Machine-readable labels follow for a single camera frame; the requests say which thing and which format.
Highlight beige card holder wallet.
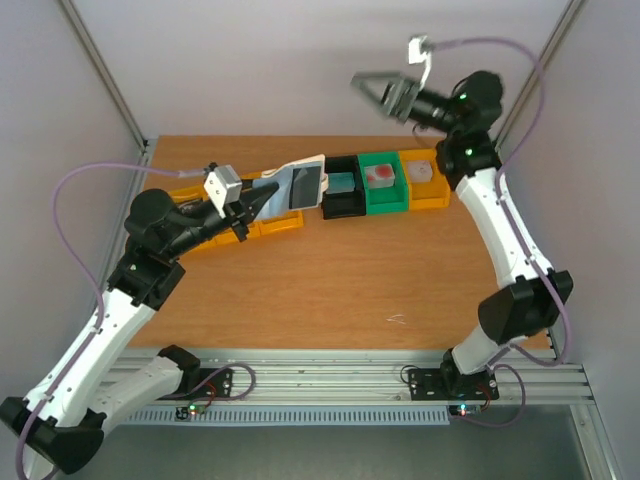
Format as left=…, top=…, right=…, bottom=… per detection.
left=252, top=154, right=329, bottom=221

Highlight dark grey credit card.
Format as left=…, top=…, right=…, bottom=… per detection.
left=289, top=165, right=323, bottom=210

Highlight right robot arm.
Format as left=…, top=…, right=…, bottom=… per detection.
left=351, top=71, right=573, bottom=399

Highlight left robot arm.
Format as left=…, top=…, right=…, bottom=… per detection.
left=1, top=183, right=279, bottom=479

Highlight yellow bin with red cards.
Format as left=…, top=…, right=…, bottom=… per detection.
left=214, top=172, right=261, bottom=246

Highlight yellow bin with blue cards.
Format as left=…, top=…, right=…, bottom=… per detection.
left=258, top=211, right=304, bottom=236

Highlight green bin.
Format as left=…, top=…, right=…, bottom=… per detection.
left=357, top=151, right=409, bottom=216

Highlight right yellow bin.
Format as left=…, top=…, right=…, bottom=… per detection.
left=398, top=148, right=451, bottom=211

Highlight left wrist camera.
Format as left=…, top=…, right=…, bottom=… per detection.
left=204, top=163, right=242, bottom=218

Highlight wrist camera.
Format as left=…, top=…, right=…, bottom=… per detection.
left=407, top=35, right=433, bottom=89
left=204, top=163, right=242, bottom=218

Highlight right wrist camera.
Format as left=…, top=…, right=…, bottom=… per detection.
left=407, top=35, right=433, bottom=89

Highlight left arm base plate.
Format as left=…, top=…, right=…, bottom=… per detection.
left=161, top=368, right=234, bottom=401

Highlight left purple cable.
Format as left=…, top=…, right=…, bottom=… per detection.
left=13, top=160, right=209, bottom=480

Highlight grey slotted cable duct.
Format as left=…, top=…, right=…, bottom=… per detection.
left=125, top=405, right=450, bottom=428

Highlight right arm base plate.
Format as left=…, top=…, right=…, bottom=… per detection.
left=408, top=368, right=500, bottom=401

